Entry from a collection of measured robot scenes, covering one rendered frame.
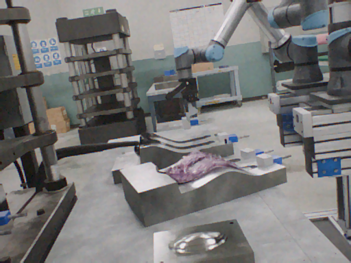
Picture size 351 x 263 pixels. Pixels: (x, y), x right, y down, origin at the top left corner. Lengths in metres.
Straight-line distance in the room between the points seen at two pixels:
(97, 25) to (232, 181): 4.51
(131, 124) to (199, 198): 4.39
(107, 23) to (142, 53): 2.69
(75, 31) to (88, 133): 1.53
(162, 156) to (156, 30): 6.64
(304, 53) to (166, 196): 1.11
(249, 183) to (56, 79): 7.45
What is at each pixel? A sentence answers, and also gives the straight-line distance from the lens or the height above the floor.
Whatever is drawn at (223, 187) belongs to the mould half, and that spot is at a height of 0.85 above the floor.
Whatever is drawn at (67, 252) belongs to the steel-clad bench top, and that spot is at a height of 0.80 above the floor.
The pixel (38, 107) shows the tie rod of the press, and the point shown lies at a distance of 1.54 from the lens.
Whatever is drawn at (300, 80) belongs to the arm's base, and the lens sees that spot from 1.86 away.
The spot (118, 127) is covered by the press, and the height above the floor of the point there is 0.33.
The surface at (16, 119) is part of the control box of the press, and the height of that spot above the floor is 1.10.
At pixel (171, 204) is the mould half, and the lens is 1.05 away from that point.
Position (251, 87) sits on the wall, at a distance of 8.14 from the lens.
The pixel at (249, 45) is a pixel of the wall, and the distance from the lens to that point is 8.10.
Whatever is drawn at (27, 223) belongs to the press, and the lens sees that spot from 1.35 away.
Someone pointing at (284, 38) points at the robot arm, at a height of 1.27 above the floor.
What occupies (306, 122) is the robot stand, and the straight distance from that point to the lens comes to 1.36.
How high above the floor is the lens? 1.27
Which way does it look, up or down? 12 degrees down
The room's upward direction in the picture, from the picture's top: 9 degrees counter-clockwise
